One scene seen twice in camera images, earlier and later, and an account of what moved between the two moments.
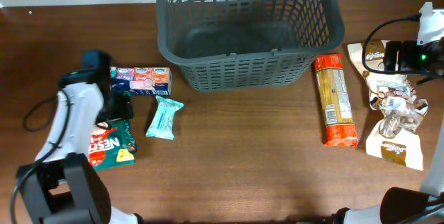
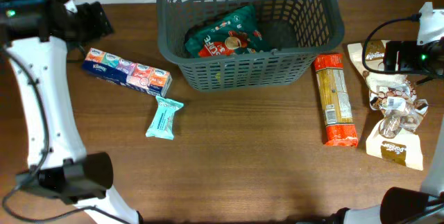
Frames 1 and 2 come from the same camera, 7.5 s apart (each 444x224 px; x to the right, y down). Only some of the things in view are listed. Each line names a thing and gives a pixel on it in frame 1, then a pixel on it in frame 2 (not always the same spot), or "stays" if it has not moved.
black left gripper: (125, 109) → (98, 23)
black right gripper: (406, 48) stays
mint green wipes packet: (161, 126) stays
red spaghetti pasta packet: (338, 128) stays
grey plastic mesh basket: (232, 32) stays
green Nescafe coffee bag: (113, 146) → (236, 32)
